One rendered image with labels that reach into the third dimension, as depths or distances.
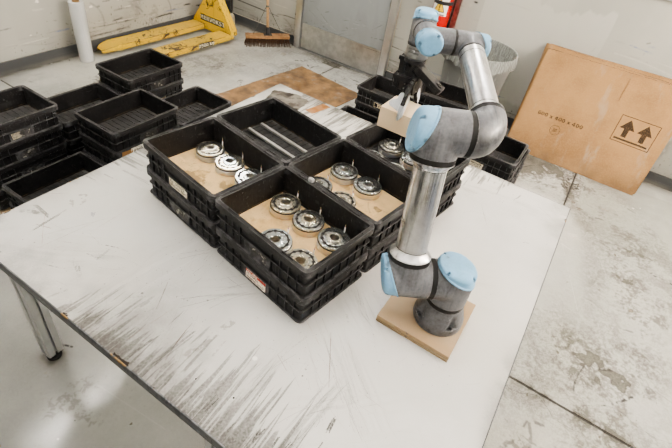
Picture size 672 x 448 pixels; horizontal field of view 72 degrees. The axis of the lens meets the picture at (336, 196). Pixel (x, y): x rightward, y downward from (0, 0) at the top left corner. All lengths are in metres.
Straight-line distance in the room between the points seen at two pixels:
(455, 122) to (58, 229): 1.29
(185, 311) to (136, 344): 0.15
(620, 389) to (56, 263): 2.40
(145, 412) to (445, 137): 1.55
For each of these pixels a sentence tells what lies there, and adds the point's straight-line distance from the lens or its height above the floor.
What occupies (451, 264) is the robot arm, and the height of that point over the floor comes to 0.96.
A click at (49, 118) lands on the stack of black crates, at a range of 2.72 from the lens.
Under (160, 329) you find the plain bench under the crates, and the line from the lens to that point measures 1.41.
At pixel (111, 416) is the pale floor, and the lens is 2.11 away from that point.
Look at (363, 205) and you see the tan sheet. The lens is 1.62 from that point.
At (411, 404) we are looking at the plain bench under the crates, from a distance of 1.34.
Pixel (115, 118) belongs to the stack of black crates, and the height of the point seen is 0.49.
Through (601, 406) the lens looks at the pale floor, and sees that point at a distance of 2.56.
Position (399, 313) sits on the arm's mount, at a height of 0.73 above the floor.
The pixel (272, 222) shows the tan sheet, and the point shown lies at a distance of 1.50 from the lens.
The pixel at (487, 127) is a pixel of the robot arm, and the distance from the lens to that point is 1.15.
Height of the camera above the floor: 1.84
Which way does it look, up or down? 38 degrees down
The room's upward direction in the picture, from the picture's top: 10 degrees clockwise
